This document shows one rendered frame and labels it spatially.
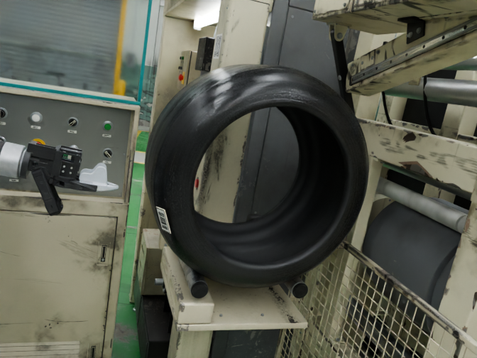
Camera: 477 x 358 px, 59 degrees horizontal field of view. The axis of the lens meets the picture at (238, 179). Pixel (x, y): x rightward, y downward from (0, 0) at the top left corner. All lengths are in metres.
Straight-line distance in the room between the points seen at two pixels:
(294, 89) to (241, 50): 0.40
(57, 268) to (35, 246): 0.11
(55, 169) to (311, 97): 0.60
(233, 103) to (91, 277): 1.05
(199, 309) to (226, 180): 0.47
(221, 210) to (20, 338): 0.95
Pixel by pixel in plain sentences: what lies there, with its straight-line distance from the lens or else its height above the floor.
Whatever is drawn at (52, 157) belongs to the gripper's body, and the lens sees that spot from 1.04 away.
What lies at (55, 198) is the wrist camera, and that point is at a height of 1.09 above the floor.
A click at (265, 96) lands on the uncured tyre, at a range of 0.97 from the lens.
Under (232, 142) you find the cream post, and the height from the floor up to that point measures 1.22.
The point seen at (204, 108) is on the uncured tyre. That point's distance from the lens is 0.95.
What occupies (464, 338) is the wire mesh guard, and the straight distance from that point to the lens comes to 1.02.
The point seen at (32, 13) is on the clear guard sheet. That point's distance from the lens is 1.62.
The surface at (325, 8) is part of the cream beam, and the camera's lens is 1.35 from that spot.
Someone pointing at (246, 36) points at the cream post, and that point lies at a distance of 1.36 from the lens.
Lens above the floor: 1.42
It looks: 13 degrees down
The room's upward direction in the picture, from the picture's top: 10 degrees clockwise
